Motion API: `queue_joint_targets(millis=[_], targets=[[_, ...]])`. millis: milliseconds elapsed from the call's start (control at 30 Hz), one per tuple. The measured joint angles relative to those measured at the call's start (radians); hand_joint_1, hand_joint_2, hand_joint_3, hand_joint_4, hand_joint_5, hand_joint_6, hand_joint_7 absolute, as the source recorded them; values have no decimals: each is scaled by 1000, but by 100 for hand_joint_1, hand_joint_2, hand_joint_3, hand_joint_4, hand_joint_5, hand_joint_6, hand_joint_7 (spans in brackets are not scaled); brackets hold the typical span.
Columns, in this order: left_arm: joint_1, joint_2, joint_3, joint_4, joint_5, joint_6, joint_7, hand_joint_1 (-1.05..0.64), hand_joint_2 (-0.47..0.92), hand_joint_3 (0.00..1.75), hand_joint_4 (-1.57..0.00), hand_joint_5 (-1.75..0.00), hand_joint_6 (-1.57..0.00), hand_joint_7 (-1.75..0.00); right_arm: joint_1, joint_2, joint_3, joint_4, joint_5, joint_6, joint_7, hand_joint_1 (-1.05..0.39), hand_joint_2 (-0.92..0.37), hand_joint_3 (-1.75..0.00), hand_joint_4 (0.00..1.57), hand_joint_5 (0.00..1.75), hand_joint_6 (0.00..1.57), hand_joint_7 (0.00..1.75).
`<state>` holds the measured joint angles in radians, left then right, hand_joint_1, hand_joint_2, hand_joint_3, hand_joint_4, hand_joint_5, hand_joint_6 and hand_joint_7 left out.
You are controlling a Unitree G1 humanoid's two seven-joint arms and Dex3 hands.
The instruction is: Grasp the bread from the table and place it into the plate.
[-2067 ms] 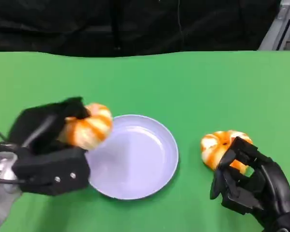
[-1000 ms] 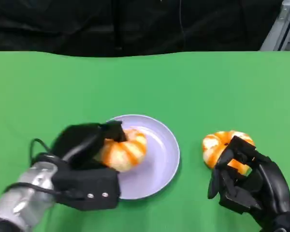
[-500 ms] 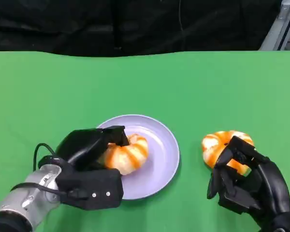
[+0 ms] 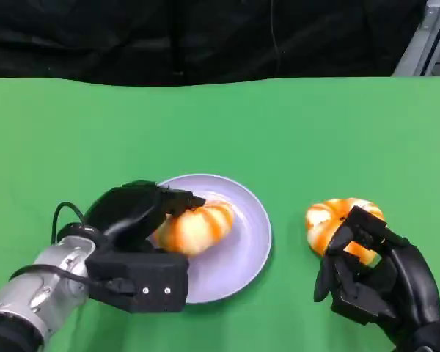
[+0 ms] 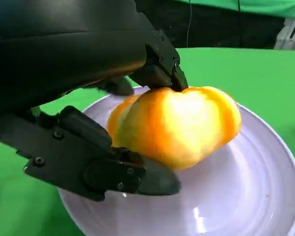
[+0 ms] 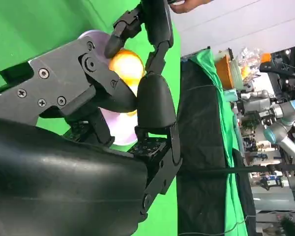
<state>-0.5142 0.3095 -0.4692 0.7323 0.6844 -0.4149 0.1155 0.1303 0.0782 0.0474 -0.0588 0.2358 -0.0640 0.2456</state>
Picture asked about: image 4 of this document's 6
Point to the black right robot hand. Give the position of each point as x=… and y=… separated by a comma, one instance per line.
x=407, y=278

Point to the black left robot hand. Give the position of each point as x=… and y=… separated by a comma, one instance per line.
x=132, y=209

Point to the orange and white bread roll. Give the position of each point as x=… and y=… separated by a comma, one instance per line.
x=194, y=231
x=322, y=227

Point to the lilac plate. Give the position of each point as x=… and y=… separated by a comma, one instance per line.
x=238, y=249

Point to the green table cloth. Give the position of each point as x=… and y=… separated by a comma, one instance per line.
x=220, y=132

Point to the black backdrop curtain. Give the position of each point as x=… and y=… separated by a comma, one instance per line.
x=132, y=36

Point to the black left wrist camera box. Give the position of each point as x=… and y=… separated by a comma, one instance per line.
x=146, y=275

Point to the grey metal frame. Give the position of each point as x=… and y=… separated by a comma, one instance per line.
x=425, y=40

